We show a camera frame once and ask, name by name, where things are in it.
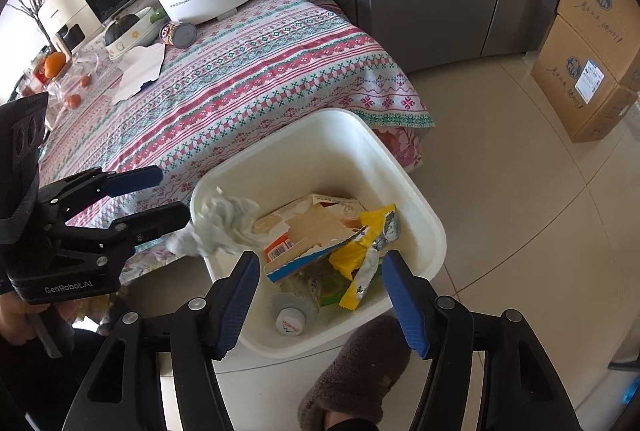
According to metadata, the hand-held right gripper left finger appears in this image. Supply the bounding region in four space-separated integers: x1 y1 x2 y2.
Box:
60 251 261 431

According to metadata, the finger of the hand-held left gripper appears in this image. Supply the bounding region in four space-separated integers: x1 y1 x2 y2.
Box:
37 166 165 218
60 201 192 259

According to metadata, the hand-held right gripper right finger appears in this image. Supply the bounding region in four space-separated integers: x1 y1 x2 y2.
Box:
381 250 583 431

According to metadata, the clear plastic bottle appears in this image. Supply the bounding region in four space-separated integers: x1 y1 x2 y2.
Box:
272 281 326 337

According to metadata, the yellow foil wrapper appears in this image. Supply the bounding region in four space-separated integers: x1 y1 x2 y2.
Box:
327 205 401 312

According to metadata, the patterned paper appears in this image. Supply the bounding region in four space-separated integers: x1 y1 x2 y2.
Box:
165 187 262 258

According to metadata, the torn brown cardboard carton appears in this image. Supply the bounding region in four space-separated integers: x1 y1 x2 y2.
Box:
252 193 371 284

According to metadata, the white trash bin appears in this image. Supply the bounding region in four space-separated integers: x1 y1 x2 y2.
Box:
190 107 447 359

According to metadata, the person's left hand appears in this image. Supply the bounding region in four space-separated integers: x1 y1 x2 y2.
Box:
0 297 40 347

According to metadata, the brown fuzzy slipper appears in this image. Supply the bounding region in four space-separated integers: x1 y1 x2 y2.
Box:
298 315 412 431

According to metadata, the white paper sheet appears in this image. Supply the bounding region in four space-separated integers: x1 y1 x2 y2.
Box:
111 42 167 106

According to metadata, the white flower print bowl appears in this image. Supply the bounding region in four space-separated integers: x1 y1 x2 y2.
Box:
103 6 156 54

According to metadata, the large orange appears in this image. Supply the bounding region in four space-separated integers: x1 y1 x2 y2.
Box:
42 52 67 78

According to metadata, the metal can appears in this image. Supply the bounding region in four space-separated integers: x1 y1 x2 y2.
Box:
160 21 198 49

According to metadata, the patterned knit tablecloth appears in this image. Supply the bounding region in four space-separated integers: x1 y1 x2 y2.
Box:
37 0 436 232

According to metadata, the dark green squash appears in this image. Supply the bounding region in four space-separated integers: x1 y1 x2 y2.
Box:
107 13 140 36

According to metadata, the dry twig decoration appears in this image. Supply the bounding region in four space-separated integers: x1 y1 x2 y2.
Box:
12 0 47 46

